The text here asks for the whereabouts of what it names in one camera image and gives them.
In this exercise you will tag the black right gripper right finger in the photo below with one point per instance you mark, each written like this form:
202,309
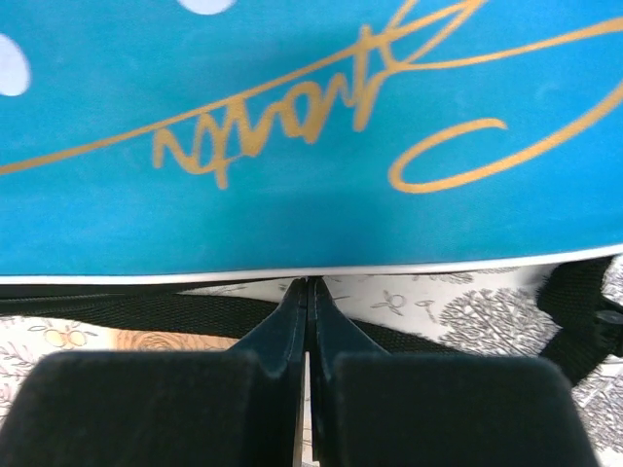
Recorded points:
370,407

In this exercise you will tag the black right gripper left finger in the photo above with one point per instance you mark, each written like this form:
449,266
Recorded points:
239,407

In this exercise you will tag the blue racket bag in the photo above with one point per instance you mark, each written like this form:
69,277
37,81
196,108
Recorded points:
178,142

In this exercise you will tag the floral tablecloth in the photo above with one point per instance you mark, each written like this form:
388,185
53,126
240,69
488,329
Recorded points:
488,311

